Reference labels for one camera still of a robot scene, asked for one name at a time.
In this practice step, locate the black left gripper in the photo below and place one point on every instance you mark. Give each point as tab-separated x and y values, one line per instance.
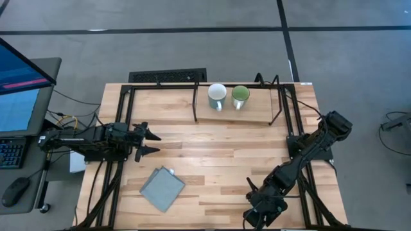
138	141

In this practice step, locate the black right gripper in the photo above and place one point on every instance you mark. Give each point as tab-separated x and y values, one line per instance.
266	205

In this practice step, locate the teal ceramic mug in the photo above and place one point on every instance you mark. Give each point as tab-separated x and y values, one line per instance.
217	91

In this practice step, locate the green ceramic mug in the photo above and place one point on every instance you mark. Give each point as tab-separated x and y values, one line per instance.
241	93

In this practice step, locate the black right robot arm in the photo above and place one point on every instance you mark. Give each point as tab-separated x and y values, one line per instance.
308	150

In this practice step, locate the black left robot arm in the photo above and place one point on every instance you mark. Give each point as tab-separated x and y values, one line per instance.
80	139

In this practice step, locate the grey folded cloth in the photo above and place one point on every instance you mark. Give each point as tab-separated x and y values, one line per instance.
162	189

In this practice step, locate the black floor vent grille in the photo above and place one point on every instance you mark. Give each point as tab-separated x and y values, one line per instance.
167	76

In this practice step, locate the white paper sheet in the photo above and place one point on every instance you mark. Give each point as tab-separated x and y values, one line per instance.
77	162

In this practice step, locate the grey computer cart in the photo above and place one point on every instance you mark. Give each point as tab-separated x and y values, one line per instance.
32	158

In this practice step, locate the black cart caster wheel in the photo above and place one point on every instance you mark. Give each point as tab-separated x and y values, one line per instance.
45	208

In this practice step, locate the grey framed monitor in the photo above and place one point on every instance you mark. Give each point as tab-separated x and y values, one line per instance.
16	109

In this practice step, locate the black keyboard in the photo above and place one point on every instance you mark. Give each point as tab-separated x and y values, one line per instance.
11	154

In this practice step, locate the black computer mouse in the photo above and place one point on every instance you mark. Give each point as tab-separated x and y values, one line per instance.
15	192

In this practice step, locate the tilted blue screen monitor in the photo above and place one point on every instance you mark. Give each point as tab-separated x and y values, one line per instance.
19	73

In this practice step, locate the black metal table frame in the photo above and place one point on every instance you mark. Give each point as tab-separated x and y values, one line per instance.
126	106

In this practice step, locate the black frame wooden shelf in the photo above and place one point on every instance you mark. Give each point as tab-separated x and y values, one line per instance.
250	114

